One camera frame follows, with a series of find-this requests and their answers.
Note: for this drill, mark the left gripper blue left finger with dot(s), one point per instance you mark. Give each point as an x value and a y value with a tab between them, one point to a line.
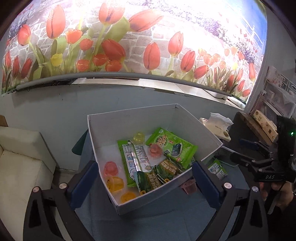
40	223

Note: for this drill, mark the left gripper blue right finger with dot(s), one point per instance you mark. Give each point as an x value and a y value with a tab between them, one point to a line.
250	222

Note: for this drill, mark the person's right hand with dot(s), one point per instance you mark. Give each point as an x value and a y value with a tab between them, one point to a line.
285	195

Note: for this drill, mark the small cardboard boxes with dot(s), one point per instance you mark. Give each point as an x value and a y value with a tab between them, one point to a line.
267	125

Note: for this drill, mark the wooden side shelf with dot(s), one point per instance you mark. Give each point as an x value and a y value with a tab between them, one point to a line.
253	126

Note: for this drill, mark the small green milk packet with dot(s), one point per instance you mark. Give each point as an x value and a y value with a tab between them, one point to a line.
217	169

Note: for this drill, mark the cream leather sofa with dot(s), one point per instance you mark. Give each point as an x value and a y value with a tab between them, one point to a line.
25	163

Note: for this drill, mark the clear plastic storage organizer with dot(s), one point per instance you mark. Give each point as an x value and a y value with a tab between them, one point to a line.
277	96

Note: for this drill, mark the beige tissue pack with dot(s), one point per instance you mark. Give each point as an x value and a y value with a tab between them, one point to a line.
218	125

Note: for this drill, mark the purple jelly cup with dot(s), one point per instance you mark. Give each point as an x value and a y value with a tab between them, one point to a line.
189	186

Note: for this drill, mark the jelly cup with cartoon lid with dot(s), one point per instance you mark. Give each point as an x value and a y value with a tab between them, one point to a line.
114	183

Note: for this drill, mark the red jelly cup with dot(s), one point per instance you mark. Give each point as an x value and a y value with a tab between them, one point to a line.
110	169

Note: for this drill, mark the green seaweed snack bag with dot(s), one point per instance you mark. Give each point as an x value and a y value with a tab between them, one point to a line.
177	149

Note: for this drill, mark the small green snack packet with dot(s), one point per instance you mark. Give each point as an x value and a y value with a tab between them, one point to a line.
147	181

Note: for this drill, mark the long green snack pack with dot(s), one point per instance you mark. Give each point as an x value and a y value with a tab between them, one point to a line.
134	159

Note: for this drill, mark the white cardboard box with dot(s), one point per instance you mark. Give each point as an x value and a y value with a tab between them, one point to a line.
106	129

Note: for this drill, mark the pink jelly cup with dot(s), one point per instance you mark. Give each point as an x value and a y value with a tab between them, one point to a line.
155	151

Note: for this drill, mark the yellow jelly cup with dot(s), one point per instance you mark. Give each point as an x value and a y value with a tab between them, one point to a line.
138	138

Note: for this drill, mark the tulip wall poster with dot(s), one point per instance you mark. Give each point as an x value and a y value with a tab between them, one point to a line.
218	44

